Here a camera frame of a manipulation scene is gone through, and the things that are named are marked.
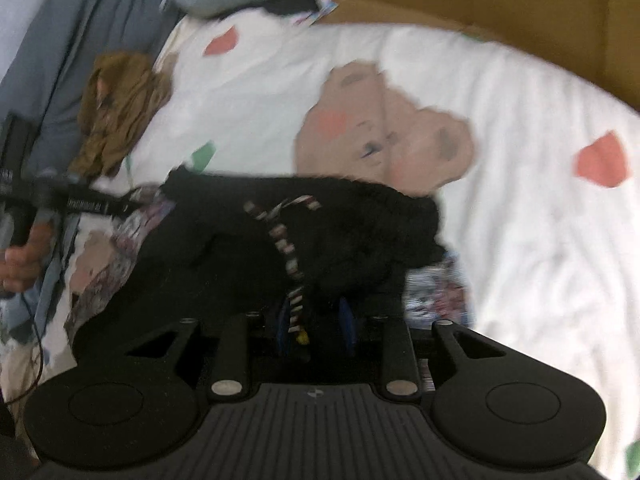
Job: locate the brown crumpled garment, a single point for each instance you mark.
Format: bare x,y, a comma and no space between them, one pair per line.
120,99

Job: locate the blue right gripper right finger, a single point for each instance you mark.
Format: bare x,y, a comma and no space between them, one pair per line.
347,323

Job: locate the cream bear print duvet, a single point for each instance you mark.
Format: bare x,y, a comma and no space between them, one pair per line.
545,221

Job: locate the person's left hand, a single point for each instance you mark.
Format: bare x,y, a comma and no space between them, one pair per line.
23,265

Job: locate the grey-blue blanket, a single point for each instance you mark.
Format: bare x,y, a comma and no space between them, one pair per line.
44,83

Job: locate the black cloth under pillow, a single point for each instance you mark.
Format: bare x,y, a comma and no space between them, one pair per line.
290,7

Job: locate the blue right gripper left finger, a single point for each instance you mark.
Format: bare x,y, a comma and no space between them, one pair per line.
287,320

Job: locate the brown cardboard box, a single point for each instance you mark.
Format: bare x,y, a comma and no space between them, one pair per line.
595,39

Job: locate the black bear-pattern shorts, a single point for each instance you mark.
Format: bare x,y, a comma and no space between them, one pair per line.
212,247

